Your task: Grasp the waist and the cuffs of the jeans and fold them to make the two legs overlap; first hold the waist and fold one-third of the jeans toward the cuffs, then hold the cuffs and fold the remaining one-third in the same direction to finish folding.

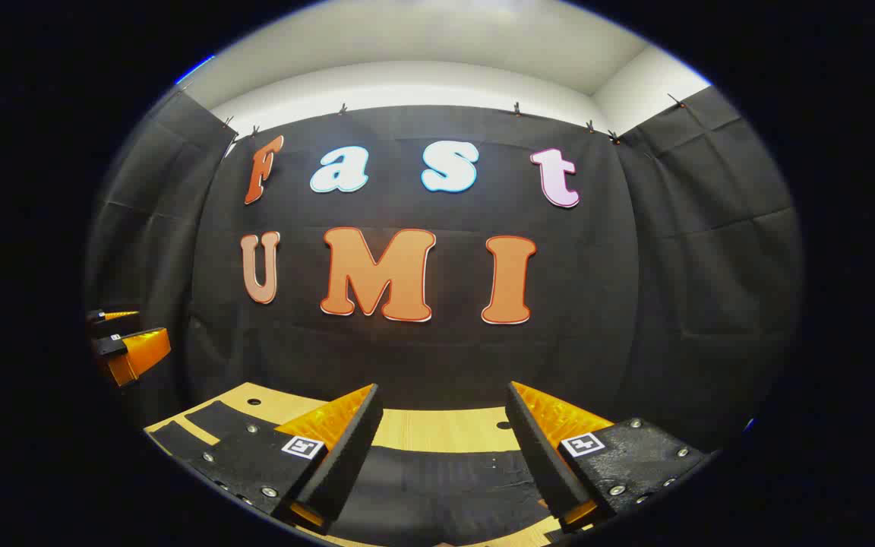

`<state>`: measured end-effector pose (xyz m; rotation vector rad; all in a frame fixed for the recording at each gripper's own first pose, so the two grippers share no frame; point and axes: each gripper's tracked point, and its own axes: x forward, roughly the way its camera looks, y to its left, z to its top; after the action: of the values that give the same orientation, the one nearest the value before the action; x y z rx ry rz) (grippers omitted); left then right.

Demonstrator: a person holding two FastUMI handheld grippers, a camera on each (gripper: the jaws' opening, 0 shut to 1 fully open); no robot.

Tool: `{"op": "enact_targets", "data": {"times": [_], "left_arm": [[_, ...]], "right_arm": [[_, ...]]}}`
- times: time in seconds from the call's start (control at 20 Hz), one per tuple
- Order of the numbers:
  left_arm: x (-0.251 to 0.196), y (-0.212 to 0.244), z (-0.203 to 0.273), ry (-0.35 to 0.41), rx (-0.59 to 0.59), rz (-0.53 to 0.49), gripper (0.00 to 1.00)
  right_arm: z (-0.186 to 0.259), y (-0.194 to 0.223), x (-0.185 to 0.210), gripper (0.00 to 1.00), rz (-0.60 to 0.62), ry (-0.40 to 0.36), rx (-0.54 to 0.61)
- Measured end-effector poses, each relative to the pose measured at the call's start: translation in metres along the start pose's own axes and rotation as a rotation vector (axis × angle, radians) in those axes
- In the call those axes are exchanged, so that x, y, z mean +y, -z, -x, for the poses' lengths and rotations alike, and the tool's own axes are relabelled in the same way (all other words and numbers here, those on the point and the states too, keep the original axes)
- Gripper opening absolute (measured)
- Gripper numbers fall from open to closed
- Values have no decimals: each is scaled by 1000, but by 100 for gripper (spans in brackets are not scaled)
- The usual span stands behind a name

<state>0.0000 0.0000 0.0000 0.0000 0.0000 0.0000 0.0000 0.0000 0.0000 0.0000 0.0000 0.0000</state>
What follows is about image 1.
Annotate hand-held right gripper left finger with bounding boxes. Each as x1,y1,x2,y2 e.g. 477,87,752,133
179,384,385,533

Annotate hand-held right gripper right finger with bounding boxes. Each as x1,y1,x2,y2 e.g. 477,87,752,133
504,381,713,533

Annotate dark grey jeans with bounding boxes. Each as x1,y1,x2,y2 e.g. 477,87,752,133
147,400,560,546

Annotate black backdrop cloth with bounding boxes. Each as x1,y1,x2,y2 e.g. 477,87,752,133
82,85,804,457

